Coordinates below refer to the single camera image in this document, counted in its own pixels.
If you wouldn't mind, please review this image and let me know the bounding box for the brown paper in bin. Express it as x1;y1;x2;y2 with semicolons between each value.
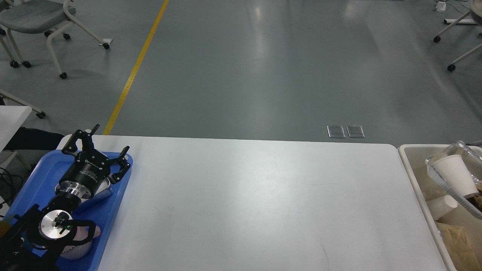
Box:
437;223;481;271

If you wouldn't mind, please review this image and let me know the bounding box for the aluminium foil container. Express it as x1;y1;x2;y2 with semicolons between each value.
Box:
425;141;481;220

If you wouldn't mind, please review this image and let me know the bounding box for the grey office chair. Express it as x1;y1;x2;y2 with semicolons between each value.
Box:
0;0;110;79

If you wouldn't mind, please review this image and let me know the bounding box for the white side table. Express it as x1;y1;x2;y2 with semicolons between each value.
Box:
0;106;32;151

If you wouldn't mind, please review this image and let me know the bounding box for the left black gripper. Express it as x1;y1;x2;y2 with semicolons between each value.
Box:
59;124;131;198

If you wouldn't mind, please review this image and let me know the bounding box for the metal floor plate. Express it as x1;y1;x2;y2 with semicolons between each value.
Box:
346;125;366;139
326;125;346;139

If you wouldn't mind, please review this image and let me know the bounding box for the metal floor plate right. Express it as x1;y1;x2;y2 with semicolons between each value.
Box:
346;125;366;139

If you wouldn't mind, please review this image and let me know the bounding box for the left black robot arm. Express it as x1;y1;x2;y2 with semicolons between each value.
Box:
1;125;133;271

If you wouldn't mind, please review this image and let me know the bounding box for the blue plastic tray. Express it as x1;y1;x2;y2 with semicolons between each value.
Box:
5;150;131;271

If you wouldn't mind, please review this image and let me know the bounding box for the steel rectangular tray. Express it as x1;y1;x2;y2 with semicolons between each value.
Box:
55;178;113;214

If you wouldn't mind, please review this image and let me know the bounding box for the white chair base right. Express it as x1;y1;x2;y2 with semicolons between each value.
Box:
433;0;482;72

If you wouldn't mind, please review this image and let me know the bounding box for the metal floor plate left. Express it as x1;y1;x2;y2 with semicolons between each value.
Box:
326;125;346;139

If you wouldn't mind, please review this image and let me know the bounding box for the white cup in bin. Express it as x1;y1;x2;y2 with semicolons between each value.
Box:
426;195;459;220

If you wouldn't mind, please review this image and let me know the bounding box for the pink HOME mug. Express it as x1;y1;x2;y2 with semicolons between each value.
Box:
60;227;93;260

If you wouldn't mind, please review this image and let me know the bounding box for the brown paper ball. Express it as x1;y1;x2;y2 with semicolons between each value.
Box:
472;182;482;211

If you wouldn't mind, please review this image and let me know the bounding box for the person in dark trousers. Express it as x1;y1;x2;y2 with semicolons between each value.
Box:
5;127;64;151

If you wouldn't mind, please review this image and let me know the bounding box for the white paper cup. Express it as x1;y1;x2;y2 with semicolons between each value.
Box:
433;154;479;199

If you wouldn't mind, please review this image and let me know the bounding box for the beige plastic bin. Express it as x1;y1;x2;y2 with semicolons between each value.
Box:
399;144;482;271

